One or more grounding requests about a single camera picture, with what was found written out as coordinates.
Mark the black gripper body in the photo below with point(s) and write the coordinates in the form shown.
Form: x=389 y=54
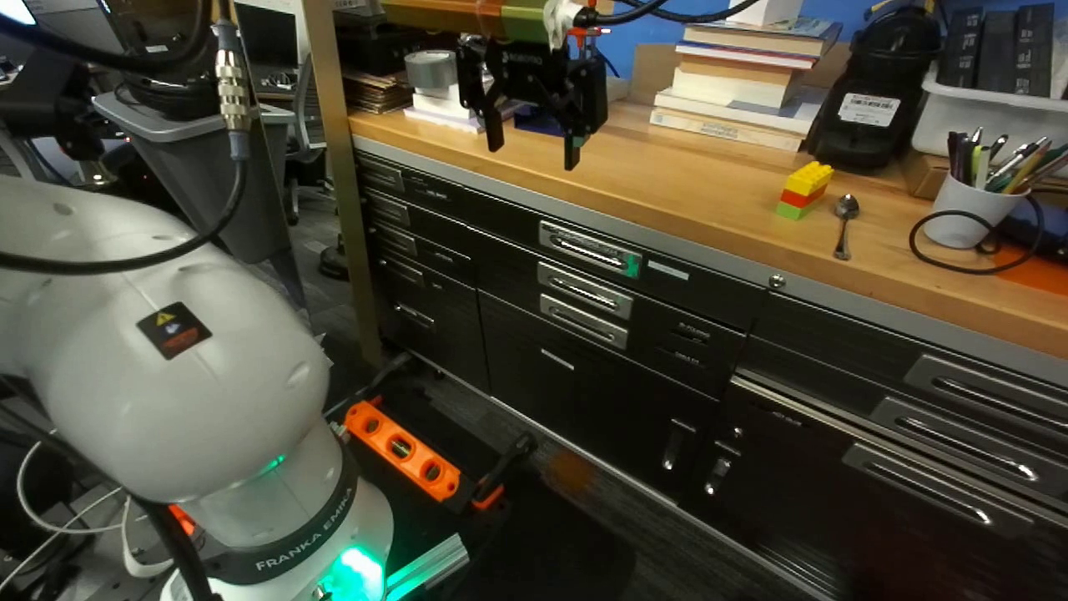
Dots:
x=528 y=72

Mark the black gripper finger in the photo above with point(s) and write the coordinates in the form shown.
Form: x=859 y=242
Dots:
x=478 y=76
x=582 y=104

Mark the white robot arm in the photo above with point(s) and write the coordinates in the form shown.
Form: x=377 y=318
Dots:
x=198 y=389

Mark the grey drawer cabinet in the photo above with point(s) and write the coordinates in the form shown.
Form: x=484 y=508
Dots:
x=859 y=449

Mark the open grey metal drawer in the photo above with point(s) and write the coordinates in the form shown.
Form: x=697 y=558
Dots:
x=612 y=372

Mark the stack of books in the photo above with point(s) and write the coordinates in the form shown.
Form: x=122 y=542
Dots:
x=755 y=85

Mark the colourful toy block stack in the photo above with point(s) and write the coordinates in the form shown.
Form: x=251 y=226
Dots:
x=801 y=188

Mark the metal spoon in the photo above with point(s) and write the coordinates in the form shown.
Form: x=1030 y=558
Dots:
x=845 y=211

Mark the black label printer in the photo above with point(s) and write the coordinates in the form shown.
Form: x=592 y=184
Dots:
x=872 y=109

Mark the white pen cup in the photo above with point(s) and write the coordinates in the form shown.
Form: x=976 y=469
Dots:
x=983 y=188

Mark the grey duct tape roll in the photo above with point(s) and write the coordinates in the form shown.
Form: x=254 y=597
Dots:
x=433 y=72

